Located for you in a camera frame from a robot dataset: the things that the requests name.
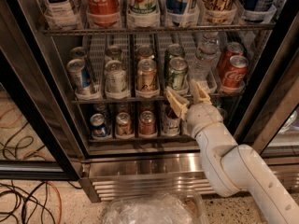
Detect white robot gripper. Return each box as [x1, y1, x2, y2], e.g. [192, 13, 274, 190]
[165, 79, 223, 138]

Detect green front can shelf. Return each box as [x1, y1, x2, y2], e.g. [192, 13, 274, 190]
[166, 57, 188, 91]

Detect green can shelf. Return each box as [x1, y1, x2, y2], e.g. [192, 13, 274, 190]
[218, 108, 228, 122]
[166, 57, 188, 91]
[164, 44, 185, 66]

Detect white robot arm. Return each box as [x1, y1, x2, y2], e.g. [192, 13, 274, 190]
[165, 80, 299, 224]

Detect brown juice bottle bottom shelf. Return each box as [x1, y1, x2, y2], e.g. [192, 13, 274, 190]
[163, 105, 180, 136]

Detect green can bottom shelf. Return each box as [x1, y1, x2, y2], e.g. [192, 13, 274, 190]
[218, 108, 228, 122]

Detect clear water bottle middle shelf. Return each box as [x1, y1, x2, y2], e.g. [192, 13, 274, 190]
[192, 32, 220, 81]

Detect red can bottom shelf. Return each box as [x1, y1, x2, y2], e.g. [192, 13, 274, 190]
[138, 111, 156, 135]

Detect gold front can middle shelf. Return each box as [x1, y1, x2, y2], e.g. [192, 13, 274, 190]
[136, 59, 157, 92]

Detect gold can shelf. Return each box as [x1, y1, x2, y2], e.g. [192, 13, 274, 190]
[136, 45, 155, 61]
[136, 59, 157, 92]
[116, 112, 133, 137]

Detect red cola front can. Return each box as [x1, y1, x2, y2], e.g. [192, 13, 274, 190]
[221, 55, 249, 88]

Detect red cola can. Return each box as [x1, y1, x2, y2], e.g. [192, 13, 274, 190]
[221, 55, 249, 88]
[217, 42, 244, 75]

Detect green rear can middle shelf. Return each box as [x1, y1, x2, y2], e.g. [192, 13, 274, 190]
[164, 44, 185, 66]

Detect gold rear can middle shelf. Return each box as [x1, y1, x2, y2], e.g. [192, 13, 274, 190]
[136, 45, 155, 61]

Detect red cola rear can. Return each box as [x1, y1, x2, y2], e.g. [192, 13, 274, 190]
[217, 42, 244, 75]

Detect gold can bottom shelf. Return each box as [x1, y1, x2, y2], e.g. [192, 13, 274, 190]
[116, 112, 133, 137]

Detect white front can middle shelf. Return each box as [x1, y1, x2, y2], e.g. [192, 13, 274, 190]
[105, 61, 127, 93]

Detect white can shelf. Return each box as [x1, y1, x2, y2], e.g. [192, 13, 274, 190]
[105, 61, 127, 93]
[105, 45, 122, 63]

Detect right glass fridge door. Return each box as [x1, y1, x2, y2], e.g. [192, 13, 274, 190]
[242, 47, 299, 167]

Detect glass fridge door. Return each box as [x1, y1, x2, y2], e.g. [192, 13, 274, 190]
[0, 50, 78, 181]
[242, 47, 299, 167]

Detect white rear can middle shelf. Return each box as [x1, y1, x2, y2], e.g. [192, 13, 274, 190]
[105, 45, 122, 63]

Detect blue can bottom shelf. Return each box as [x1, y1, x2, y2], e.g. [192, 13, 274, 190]
[90, 113, 110, 139]

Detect blue can shelf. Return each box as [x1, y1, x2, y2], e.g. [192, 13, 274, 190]
[66, 59, 94, 95]
[90, 113, 110, 139]
[70, 47, 88, 60]

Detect gold bottle top shelf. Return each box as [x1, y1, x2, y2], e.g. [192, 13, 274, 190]
[202, 0, 234, 23]

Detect green white bottle top shelf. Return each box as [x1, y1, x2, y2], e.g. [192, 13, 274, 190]
[127, 0, 159, 28]

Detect stainless steel fridge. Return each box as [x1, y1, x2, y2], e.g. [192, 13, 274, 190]
[1, 0, 297, 202]

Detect blue front can middle shelf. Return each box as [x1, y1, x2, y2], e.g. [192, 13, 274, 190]
[66, 59, 94, 95]

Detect dark blue bottle top shelf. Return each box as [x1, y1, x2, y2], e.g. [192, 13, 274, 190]
[239, 0, 276, 23]

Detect blue rear can middle shelf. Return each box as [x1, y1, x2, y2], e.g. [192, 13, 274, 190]
[70, 47, 88, 60]

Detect red cola bottle top shelf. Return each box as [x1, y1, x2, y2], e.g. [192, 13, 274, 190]
[87, 0, 119, 27]

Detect left glass fridge door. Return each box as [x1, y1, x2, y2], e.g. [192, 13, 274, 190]
[0, 50, 78, 181]

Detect clear plastic bin with bag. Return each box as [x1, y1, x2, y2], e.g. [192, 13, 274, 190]
[101, 189, 209, 224]

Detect black and orange floor cables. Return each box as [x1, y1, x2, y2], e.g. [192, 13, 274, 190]
[0, 180, 82, 224]

